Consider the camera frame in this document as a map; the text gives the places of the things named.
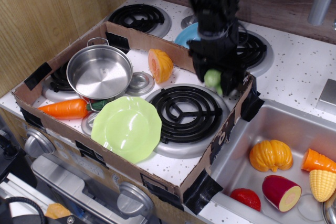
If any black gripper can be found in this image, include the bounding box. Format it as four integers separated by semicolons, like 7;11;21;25
188;21;247;96

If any green toy broccoli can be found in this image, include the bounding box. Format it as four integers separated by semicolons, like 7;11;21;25
204;69;223;95

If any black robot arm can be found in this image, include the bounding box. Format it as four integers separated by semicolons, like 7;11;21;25
188;0;247;95

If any stainless steel pot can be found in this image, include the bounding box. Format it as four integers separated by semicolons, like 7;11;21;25
66;37;133;101

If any back right black burner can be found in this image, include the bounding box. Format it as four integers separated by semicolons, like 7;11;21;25
236;31;267;69

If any black burner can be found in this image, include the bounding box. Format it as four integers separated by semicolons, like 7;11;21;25
107;4;165;33
236;31;267;69
146;85;228;144
50;63;74;92

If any blue plastic bowl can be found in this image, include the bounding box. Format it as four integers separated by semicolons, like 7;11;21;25
174;23;200;49

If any front right black burner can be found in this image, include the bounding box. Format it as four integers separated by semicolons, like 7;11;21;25
146;85;228;144

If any orange toy pumpkin half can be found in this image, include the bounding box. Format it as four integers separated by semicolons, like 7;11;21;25
148;49;174;84

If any silver metal lid knob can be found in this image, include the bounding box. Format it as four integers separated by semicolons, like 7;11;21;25
181;15;198;29

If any small silver centre burner cap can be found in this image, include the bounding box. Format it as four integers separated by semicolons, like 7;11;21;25
126;72;155;97

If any back left black burner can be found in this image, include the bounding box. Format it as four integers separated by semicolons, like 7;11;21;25
107;4;165;33

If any orange toy pumpkin in sink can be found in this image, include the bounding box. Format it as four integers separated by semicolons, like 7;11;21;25
249;140;293;172

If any light green plastic plate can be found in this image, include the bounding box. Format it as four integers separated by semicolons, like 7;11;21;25
91;97;162;164

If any metal sink basin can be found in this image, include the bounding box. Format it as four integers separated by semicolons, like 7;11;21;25
209;99;336;224

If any red toy tomato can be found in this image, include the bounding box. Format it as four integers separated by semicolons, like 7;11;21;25
230;188;261;212

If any orange toy carrot piece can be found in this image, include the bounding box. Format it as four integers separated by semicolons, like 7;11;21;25
301;148;335;173

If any grey faucet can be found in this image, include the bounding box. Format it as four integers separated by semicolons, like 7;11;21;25
308;0;332;26

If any red toy sweet potato half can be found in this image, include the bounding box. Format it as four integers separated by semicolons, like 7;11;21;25
262;175;302;212

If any right silver stove knob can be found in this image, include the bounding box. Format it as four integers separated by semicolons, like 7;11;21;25
117;182;154;217

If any silver stove knob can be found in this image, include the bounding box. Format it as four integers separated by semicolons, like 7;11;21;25
117;182;154;217
24;128;56;158

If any yellow toy corn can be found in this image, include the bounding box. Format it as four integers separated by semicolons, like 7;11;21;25
309;169;335;202

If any front left black burner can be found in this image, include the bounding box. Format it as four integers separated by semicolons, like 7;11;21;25
50;63;74;92

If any cardboard fence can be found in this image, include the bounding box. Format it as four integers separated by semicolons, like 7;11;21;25
14;22;263;214

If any left silver stove knob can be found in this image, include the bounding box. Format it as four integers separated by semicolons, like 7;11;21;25
24;128;56;158

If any orange toy piece bottom left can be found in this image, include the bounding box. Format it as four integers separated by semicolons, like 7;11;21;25
45;203;71;219

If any silver oven door handle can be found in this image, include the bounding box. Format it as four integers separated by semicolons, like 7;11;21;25
31;156;150;223

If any black cable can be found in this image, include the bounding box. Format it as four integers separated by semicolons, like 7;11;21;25
0;196;47;224

